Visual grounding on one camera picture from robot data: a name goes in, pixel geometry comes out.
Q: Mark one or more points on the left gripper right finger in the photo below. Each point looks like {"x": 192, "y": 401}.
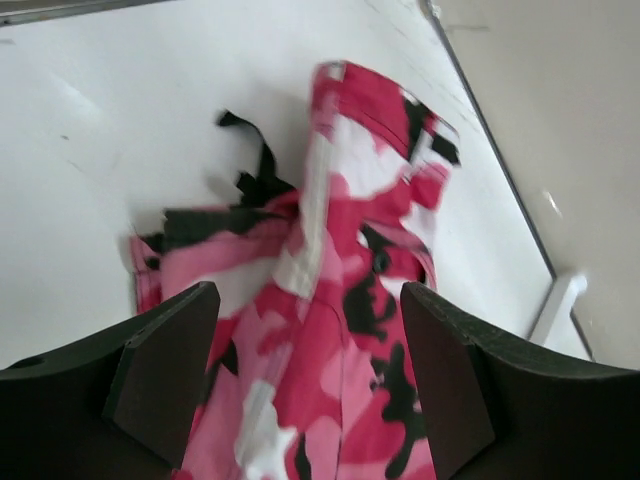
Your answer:
{"x": 497, "y": 406}

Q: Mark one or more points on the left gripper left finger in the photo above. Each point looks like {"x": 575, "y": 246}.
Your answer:
{"x": 118, "y": 404}

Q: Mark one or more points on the pink camouflage trousers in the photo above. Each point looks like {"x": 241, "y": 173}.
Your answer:
{"x": 309, "y": 375}

